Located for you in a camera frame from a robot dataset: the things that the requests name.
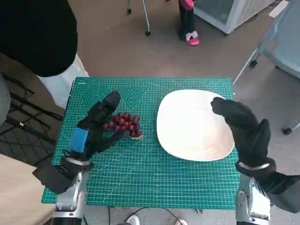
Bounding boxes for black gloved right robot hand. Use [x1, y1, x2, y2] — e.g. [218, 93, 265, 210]
[210, 96, 271, 168]

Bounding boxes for black left robot hand, blue tape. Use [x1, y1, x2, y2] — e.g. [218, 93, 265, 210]
[69, 90, 130, 158]

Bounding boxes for red toy grape bunch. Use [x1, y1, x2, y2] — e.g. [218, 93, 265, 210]
[103, 112, 143, 141]

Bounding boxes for white square plate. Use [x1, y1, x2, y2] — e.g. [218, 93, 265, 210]
[156, 90, 235, 162]

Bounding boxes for green cutting mat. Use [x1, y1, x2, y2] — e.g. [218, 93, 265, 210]
[41, 77, 242, 210]

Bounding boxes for light wooden board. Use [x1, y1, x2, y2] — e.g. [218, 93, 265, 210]
[0, 153, 56, 225]

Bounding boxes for grey-blue mesh chair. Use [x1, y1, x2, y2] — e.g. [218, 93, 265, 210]
[232, 0, 300, 135]

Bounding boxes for person standing at table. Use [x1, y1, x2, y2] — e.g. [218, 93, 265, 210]
[0, 0, 90, 111]

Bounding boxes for white cabinet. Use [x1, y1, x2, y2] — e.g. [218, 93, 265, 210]
[193, 0, 277, 36]

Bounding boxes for white rectangular block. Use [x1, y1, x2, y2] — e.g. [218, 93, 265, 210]
[268, 0, 289, 18]

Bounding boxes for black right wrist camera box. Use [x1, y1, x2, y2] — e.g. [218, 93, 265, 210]
[257, 172, 300, 214]

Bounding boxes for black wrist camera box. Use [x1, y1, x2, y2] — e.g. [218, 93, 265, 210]
[257, 172, 300, 214]
[32, 161, 80, 195]

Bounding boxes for black wire rack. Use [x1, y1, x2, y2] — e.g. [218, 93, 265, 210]
[0, 70, 65, 165]

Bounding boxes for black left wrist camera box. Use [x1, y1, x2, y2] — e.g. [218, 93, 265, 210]
[32, 161, 80, 195]

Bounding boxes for black floor cable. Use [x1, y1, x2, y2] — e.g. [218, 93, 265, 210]
[106, 206, 181, 225]

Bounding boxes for grey metal wheeled frame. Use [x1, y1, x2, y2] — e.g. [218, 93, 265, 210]
[126, 0, 152, 36]

